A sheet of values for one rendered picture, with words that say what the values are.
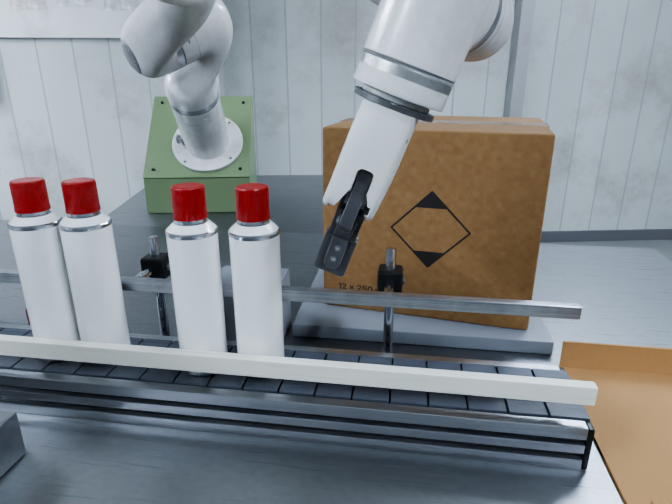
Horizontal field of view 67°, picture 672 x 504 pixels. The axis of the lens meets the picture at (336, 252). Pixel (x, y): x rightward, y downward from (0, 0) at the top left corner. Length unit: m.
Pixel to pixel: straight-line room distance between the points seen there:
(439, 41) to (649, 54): 3.76
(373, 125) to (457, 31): 0.10
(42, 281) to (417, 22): 0.46
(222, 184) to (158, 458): 0.94
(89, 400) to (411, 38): 0.49
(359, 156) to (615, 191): 3.83
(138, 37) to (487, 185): 0.73
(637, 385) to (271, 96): 3.03
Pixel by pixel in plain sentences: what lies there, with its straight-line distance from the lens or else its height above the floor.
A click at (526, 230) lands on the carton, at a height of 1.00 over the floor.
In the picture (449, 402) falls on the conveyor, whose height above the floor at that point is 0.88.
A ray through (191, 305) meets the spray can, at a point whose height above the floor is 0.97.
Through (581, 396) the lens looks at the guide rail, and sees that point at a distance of 0.54.
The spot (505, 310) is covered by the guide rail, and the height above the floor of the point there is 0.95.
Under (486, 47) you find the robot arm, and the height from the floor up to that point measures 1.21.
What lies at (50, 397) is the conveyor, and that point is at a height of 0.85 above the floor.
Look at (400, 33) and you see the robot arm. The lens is 0.43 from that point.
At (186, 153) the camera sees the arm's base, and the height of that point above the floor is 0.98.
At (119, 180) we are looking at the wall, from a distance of 3.74.
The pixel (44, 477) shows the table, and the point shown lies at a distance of 0.59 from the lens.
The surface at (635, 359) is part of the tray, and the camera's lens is 0.74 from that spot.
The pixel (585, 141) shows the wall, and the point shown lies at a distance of 4.01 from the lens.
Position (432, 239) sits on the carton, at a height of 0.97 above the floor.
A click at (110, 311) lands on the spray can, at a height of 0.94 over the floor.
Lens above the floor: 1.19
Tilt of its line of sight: 20 degrees down
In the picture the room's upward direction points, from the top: straight up
